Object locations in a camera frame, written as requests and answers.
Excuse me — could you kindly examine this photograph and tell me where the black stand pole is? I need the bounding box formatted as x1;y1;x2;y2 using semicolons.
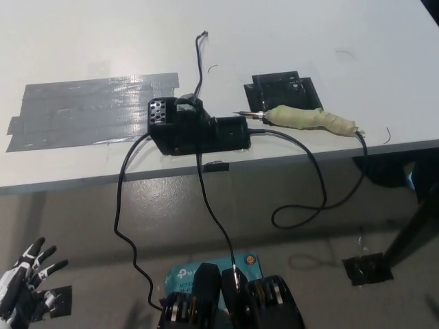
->
383;180;439;271

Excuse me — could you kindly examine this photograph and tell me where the thin black wire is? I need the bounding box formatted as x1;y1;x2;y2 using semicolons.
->
193;30;210;96

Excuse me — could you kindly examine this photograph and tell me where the small black tape strip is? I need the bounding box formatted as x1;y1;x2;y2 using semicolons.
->
203;160;230;173

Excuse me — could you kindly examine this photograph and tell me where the grey duct tape patch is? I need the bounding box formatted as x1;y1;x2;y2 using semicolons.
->
5;71;181;154

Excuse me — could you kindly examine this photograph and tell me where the grey table leg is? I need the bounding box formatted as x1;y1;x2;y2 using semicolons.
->
20;191;47;247

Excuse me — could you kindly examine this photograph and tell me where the black soldering iron cable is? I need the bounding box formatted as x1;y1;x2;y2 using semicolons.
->
246;128;370;230

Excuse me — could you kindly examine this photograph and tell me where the black soldering station base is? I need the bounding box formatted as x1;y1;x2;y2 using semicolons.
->
146;93;253;158

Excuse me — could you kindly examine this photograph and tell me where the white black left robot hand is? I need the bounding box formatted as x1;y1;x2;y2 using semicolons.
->
0;236;69;326

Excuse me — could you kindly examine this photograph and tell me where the tape-wrapped soldering iron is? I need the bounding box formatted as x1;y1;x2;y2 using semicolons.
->
232;105;367;138

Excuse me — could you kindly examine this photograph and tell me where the black power cable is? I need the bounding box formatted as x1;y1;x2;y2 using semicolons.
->
112;133;165;313

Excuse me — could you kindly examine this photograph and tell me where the black cable to robot torso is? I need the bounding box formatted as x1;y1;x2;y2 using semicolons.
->
195;153;241;292

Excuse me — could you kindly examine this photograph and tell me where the black printed holder plate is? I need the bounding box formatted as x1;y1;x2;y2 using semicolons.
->
243;71;323;119

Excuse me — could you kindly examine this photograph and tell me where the teal TP-Link box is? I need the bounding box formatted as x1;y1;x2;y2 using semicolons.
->
163;252;265;311

